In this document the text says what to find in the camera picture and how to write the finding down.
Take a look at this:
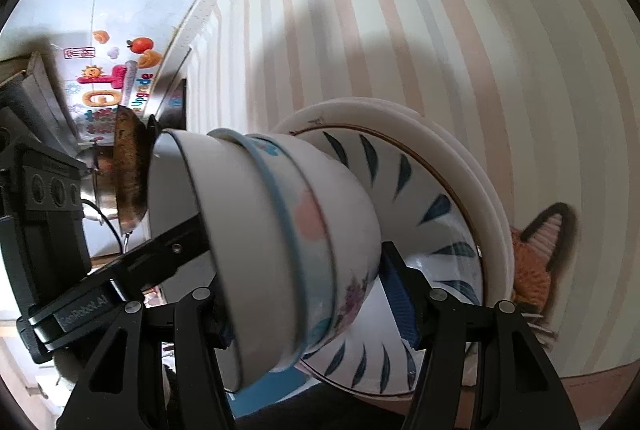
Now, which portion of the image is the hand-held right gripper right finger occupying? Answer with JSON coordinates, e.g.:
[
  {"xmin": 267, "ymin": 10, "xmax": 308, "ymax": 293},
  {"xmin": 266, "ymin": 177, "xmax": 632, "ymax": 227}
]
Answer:
[{"xmin": 380, "ymin": 241, "xmax": 583, "ymax": 430}]

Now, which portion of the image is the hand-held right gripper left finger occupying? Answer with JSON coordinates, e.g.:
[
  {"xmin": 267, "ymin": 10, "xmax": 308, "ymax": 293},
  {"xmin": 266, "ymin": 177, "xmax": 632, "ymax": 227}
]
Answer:
[{"xmin": 55, "ymin": 286, "xmax": 236, "ymax": 430}]

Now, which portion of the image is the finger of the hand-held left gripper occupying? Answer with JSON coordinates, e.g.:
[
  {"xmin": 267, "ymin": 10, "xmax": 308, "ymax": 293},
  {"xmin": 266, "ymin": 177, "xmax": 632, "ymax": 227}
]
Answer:
[{"xmin": 107, "ymin": 213, "xmax": 213, "ymax": 291}]

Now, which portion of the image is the white bowl dark rim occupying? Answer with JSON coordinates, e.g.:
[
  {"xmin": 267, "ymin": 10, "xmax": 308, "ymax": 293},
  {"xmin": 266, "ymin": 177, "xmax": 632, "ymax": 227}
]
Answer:
[{"xmin": 147, "ymin": 127, "xmax": 301, "ymax": 393}]

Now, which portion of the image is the blue leaf pattern plate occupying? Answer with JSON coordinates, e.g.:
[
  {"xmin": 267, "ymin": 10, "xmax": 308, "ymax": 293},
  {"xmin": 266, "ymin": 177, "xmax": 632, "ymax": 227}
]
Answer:
[{"xmin": 295, "ymin": 125, "xmax": 485, "ymax": 396}]

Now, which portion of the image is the rose print white bowl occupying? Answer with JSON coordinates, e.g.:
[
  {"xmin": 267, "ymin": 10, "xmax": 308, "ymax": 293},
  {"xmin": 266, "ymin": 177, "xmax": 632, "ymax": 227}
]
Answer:
[{"xmin": 270, "ymin": 133, "xmax": 383, "ymax": 351}]

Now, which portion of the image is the plain white plate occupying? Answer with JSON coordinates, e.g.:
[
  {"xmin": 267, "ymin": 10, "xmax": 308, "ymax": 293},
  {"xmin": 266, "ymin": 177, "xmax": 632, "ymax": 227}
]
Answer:
[{"xmin": 350, "ymin": 98, "xmax": 517, "ymax": 403}]

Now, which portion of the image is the heart print white bowl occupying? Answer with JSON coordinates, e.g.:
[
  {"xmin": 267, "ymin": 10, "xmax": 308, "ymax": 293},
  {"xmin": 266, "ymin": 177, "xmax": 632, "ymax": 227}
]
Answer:
[{"xmin": 207, "ymin": 129, "xmax": 341, "ymax": 358}]

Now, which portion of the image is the white pink flower plate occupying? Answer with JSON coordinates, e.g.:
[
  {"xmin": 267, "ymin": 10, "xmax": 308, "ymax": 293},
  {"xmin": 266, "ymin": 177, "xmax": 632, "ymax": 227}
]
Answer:
[{"xmin": 270, "ymin": 99, "xmax": 503, "ymax": 406}]

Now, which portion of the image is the steel pot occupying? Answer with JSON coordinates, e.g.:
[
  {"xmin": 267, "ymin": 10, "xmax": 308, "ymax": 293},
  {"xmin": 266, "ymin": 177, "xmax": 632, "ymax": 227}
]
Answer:
[{"xmin": 75, "ymin": 143, "xmax": 123, "ymax": 221}]

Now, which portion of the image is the brown wok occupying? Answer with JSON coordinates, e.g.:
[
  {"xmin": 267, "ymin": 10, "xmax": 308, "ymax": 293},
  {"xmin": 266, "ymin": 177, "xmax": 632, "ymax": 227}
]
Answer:
[{"xmin": 111, "ymin": 105, "xmax": 161, "ymax": 231}]

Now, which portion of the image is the black gas stove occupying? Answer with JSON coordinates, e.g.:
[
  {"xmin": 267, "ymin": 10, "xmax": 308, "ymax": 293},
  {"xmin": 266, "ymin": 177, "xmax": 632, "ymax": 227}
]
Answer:
[{"xmin": 145, "ymin": 78, "xmax": 188, "ymax": 131}]

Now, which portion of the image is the grey range hood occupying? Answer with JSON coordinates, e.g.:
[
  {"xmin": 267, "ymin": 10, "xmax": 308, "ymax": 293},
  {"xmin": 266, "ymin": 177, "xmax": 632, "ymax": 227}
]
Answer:
[{"xmin": 0, "ymin": 53, "xmax": 81, "ymax": 151}]

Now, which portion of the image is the orange fox-shaped mat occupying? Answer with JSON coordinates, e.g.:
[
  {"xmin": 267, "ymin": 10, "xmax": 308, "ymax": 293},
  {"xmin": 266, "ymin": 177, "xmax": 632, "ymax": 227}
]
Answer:
[{"xmin": 510, "ymin": 203, "xmax": 576, "ymax": 346}]

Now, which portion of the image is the black cable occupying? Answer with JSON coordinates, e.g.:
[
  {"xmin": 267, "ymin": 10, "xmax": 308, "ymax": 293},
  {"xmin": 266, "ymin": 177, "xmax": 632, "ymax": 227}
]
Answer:
[{"xmin": 80, "ymin": 197, "xmax": 126, "ymax": 256}]

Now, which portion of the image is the colourful wall sticker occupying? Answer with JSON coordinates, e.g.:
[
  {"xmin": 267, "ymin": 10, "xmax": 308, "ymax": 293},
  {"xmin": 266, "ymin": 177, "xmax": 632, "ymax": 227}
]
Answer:
[{"xmin": 62, "ymin": 30, "xmax": 163, "ymax": 141}]

